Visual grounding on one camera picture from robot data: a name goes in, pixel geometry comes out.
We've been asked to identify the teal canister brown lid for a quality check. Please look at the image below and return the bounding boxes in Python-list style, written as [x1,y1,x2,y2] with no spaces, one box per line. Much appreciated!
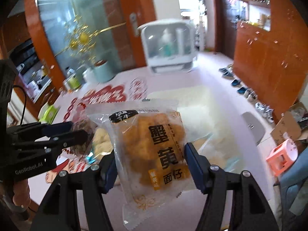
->
[93,60,116,83]

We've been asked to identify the grey chair seat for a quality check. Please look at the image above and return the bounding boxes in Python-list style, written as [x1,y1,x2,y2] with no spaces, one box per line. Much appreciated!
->
[242,112,265,146]

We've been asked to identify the blue chair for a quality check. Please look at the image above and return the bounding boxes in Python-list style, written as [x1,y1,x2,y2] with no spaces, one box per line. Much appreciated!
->
[280,149,307,230]

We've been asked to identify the clear bottle green label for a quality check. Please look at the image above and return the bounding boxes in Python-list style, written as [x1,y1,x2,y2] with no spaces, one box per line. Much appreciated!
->
[65,67,81,90]

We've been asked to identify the person's left hand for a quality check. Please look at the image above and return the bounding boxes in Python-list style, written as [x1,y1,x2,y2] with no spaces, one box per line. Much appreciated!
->
[13,179,31,208]

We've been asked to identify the green tissue box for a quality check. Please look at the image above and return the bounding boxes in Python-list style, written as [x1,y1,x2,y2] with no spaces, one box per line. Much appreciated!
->
[38,103,59,124]

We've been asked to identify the wooden cabinet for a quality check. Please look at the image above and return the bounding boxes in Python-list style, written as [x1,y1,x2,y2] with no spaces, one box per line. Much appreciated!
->
[233,0,307,123]

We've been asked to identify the puffed rice cake packet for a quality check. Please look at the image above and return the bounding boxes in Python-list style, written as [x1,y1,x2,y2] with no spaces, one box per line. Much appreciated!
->
[92,128,113,161]

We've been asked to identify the orange crab noodle snack packet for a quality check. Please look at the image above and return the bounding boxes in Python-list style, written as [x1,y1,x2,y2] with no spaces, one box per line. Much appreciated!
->
[86,99,191,230]

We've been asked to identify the dark round snack packet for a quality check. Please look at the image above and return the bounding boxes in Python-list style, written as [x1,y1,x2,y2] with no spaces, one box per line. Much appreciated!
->
[70,118,97,157]

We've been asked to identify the pink plastic stool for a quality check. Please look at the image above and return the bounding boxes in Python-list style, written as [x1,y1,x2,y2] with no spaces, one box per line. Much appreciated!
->
[266,138,299,177]

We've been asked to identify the white sneakers pair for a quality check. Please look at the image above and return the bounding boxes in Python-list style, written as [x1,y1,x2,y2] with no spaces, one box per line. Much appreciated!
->
[255,102,274,124]

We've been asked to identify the glass sliding door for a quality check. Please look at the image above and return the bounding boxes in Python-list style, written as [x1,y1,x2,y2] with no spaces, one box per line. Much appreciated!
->
[24,0,156,89]

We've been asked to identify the blue foil snack packet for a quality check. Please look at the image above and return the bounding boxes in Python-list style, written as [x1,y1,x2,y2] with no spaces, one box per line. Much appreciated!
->
[86,152,95,164]

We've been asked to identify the white cabinet with clear door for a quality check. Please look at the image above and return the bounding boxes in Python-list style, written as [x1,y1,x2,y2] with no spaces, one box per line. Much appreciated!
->
[138,19,197,74]

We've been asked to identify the white plastic storage bin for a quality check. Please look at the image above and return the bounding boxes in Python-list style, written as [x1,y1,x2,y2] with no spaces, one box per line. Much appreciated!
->
[147,85,244,173]

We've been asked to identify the blue slippers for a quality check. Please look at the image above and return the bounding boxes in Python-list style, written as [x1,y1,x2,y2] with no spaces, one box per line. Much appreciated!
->
[218,64,241,87]

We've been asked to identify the cardboard box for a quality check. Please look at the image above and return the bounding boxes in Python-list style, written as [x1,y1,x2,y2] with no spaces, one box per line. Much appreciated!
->
[270,102,307,145]

